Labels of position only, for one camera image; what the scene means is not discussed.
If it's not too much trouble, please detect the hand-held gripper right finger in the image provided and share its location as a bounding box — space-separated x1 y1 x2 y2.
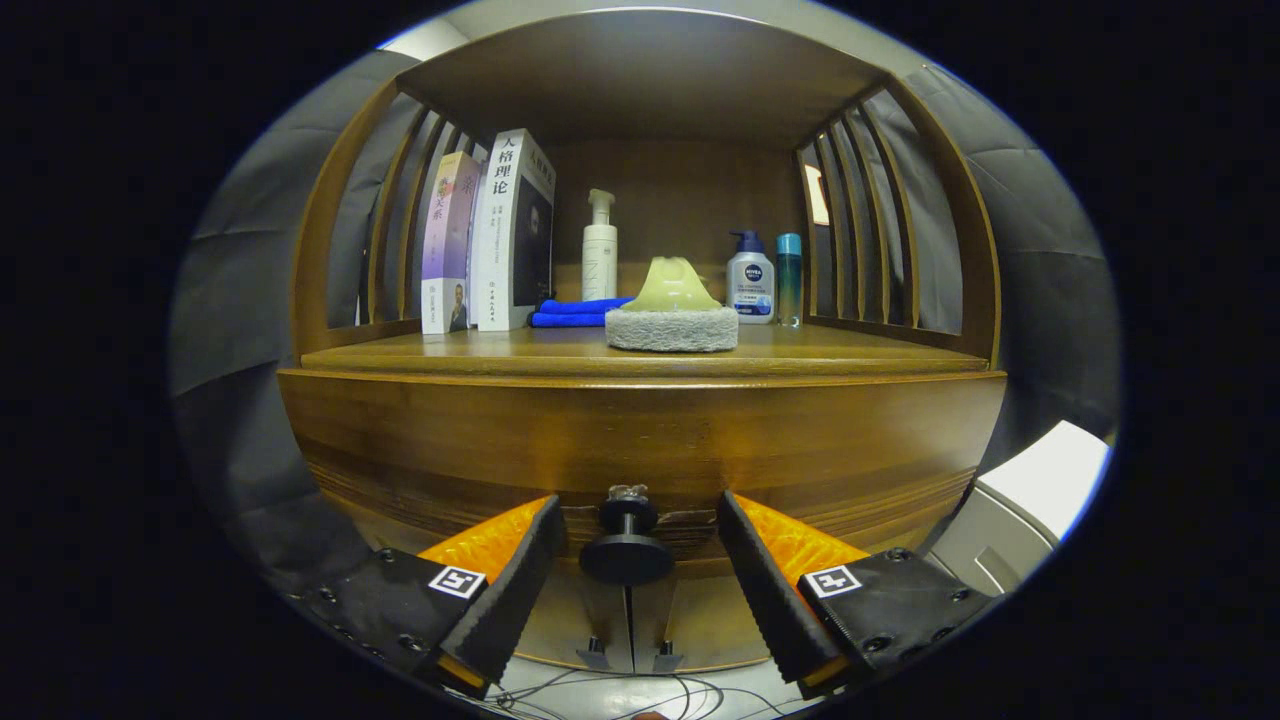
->
716 490 1001 701

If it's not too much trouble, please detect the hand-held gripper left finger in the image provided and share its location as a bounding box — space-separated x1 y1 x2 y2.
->
300 493 569 701

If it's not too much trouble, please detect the black round drawer knob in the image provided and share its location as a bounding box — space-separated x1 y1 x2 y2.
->
579 485 675 586

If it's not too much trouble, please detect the grey sponge brush yellow handle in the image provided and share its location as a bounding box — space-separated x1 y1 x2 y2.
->
605 256 740 353

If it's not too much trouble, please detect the brown wooden countertop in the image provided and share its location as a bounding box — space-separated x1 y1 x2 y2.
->
300 322 991 379

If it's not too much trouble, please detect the brown wooden cabinet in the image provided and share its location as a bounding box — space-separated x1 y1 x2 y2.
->
277 10 1008 676

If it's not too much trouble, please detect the blue folded cloth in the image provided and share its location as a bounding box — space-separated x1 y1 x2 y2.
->
530 296 636 328

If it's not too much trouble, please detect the white blue-capped lotion bottle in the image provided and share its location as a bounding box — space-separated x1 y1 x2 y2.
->
726 231 777 325

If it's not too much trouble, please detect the white grey box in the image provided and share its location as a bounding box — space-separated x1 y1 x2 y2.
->
920 420 1111 598

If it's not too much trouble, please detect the teal glass bottle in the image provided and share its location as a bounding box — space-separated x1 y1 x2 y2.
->
776 233 804 328

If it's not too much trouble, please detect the white pump bottle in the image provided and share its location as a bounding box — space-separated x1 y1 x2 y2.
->
582 189 619 302

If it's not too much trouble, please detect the white and black book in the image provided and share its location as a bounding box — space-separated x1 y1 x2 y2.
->
470 128 557 332

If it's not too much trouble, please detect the purple book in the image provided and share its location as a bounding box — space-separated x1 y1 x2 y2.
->
421 152 483 335

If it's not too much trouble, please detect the floor cable tangle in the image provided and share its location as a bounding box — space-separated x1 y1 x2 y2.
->
490 668 791 720

